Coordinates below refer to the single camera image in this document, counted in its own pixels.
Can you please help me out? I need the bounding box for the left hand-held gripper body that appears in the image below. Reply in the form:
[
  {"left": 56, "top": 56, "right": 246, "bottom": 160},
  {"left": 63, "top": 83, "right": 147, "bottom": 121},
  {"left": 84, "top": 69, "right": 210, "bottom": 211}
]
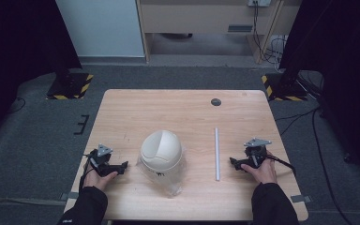
[{"left": 87, "top": 143, "right": 115, "bottom": 176}]

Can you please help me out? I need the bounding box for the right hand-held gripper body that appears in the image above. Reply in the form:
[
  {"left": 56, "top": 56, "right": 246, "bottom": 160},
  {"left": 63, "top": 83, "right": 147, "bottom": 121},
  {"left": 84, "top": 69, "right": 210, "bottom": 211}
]
[{"left": 243, "top": 137, "right": 273, "bottom": 170}]

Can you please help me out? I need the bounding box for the person's left hand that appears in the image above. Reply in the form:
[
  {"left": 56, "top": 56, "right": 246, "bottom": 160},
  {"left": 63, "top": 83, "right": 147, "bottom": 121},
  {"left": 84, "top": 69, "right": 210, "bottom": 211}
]
[{"left": 82, "top": 168, "right": 120, "bottom": 192}]

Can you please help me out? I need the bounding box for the person's right hand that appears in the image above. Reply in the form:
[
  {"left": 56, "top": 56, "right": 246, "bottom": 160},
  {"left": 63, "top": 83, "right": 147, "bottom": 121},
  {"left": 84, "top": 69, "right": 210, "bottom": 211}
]
[{"left": 240, "top": 151, "right": 278, "bottom": 186}]

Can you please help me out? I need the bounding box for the white plastic tube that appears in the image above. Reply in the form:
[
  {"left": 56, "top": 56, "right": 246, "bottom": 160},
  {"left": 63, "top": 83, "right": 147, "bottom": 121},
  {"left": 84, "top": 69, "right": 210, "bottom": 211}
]
[{"left": 214, "top": 127, "right": 221, "bottom": 182}]

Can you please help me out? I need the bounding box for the white safety helmet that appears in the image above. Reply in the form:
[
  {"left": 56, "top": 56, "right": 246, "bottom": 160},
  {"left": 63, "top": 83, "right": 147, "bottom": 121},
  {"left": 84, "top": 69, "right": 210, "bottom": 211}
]
[{"left": 140, "top": 129, "right": 183, "bottom": 176}]

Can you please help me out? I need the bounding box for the grey tape strip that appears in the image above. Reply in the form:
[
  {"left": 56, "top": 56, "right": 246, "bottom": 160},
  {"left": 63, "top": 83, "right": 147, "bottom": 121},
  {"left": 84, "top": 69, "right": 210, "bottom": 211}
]
[
  {"left": 60, "top": 191, "right": 80, "bottom": 202},
  {"left": 290, "top": 194, "right": 313, "bottom": 203}
]

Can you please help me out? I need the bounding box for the black stand base striped edge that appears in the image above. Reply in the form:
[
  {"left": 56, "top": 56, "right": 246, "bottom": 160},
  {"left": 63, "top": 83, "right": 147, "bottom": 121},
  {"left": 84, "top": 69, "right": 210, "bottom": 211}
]
[
  {"left": 45, "top": 72, "right": 95, "bottom": 101},
  {"left": 261, "top": 72, "right": 309, "bottom": 102}
]

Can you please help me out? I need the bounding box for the black curtain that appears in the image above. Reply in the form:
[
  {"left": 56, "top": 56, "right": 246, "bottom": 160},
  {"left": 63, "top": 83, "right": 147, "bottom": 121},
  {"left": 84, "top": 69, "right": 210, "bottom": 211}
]
[
  {"left": 0, "top": 0, "right": 83, "bottom": 148},
  {"left": 278, "top": 0, "right": 360, "bottom": 179}
]

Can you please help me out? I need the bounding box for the white panel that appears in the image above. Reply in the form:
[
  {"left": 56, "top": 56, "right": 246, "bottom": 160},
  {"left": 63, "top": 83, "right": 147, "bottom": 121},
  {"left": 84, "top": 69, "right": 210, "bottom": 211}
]
[{"left": 54, "top": 0, "right": 146, "bottom": 59}]

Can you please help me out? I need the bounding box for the light wooden desk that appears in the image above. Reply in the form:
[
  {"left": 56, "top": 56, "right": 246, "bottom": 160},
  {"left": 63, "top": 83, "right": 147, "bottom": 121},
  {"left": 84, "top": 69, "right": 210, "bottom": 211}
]
[{"left": 136, "top": 0, "right": 303, "bottom": 66}]

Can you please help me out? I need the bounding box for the left hand-held gripper black cable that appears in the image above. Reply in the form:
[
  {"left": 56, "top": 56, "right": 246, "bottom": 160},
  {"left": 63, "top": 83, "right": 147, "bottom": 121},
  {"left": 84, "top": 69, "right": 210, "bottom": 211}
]
[{"left": 78, "top": 152, "right": 96, "bottom": 192}]

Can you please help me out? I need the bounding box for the hand-held gripper black cable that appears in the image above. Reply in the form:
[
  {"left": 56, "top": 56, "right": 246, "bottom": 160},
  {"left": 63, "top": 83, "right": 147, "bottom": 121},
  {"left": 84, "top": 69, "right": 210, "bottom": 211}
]
[
  {"left": 78, "top": 152, "right": 96, "bottom": 192},
  {"left": 264, "top": 154, "right": 297, "bottom": 176}
]

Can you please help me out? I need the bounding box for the right hand-held gripper black cable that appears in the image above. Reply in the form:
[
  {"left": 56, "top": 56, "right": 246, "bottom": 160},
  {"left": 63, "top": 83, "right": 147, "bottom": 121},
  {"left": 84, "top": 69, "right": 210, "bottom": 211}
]
[{"left": 264, "top": 154, "right": 297, "bottom": 176}]

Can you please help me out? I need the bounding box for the thin black floor cable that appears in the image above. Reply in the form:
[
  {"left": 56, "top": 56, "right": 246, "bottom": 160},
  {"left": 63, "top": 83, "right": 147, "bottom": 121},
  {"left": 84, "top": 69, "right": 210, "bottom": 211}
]
[{"left": 6, "top": 97, "right": 27, "bottom": 115}]

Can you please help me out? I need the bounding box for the black cable bundle under desk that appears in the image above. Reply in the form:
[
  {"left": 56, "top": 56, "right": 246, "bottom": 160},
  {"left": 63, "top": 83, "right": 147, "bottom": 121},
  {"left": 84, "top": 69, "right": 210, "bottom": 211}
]
[{"left": 251, "top": 1, "right": 287, "bottom": 66}]

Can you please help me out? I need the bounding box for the white wall socket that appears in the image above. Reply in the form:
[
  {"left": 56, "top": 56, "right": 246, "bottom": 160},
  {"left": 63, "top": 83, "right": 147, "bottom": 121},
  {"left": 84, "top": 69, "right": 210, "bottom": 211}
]
[{"left": 247, "top": 0, "right": 272, "bottom": 8}]

